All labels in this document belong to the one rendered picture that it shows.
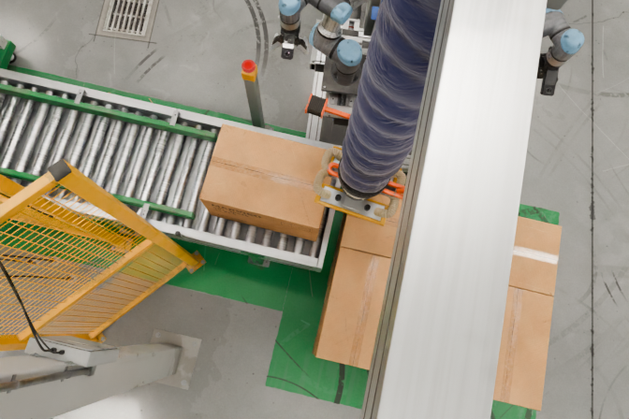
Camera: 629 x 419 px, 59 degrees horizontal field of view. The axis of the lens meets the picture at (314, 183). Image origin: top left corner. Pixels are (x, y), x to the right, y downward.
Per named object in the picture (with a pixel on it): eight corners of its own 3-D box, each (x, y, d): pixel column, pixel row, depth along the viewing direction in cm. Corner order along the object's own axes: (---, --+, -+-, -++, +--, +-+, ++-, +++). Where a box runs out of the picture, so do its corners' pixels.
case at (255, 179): (211, 214, 306) (198, 198, 267) (230, 148, 316) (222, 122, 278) (315, 241, 304) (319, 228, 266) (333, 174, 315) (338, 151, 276)
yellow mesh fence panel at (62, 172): (90, 352, 337) (-218, 384, 135) (80, 339, 339) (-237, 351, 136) (206, 262, 354) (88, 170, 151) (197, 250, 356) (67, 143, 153)
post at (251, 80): (255, 139, 376) (241, 73, 279) (256, 130, 378) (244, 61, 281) (264, 141, 376) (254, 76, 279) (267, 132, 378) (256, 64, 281)
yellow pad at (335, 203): (314, 202, 256) (314, 199, 251) (320, 182, 259) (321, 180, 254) (383, 226, 255) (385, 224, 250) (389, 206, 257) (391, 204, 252)
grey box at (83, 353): (63, 349, 198) (23, 352, 170) (67, 334, 200) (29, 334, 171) (116, 362, 198) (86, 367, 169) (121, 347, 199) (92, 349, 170)
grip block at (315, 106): (304, 113, 256) (304, 108, 251) (311, 96, 258) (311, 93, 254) (321, 119, 256) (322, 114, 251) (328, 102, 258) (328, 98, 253)
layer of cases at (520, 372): (313, 353, 328) (315, 357, 289) (347, 195, 353) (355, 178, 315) (511, 401, 325) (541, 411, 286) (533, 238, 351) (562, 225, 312)
